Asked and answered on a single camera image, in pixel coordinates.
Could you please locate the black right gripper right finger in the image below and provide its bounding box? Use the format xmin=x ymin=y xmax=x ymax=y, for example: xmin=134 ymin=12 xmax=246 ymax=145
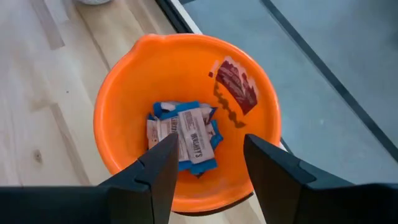
xmin=243 ymin=133 xmax=398 ymax=224

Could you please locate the orange plastic bucket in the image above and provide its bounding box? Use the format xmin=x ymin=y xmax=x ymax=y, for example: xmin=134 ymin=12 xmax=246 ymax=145
xmin=93 ymin=32 xmax=283 ymax=217

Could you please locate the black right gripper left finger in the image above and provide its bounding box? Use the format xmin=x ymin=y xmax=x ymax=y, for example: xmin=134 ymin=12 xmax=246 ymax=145
xmin=0 ymin=133 xmax=180 ymax=224

